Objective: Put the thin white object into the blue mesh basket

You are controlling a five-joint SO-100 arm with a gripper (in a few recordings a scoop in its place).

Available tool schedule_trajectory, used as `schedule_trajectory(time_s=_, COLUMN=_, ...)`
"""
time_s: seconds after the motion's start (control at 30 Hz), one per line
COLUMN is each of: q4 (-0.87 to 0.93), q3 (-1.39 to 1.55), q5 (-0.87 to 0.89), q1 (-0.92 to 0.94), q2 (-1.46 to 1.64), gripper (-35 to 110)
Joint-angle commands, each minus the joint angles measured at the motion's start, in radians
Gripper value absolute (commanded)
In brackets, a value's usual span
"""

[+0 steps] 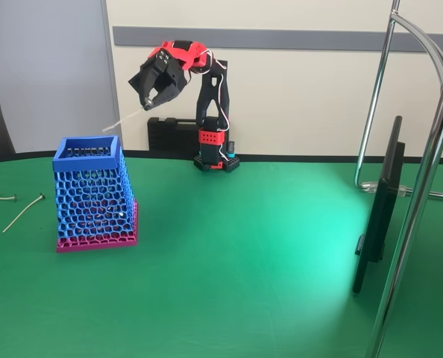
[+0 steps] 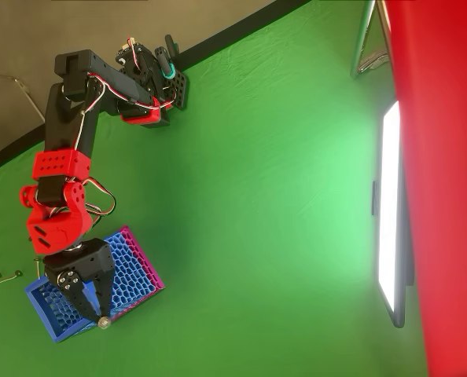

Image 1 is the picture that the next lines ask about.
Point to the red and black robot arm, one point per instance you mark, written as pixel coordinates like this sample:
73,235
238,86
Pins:
210,137

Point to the blue and pink mesh basket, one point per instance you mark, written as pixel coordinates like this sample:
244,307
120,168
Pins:
94,194

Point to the black plastic tool case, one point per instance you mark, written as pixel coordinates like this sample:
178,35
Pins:
169,138

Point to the black teal-tipped clamp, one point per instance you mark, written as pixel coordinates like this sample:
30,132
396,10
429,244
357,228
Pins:
230,149

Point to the green table cloth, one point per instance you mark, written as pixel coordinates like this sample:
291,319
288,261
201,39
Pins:
206,279

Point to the black LED light panel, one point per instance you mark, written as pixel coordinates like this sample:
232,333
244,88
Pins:
378,209

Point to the chrome tube stand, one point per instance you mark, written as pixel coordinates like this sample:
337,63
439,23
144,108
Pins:
409,223

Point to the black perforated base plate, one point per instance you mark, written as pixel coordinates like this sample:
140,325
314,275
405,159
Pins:
233,163

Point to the grey wall rail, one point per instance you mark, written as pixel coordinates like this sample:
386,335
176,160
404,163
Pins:
318,38

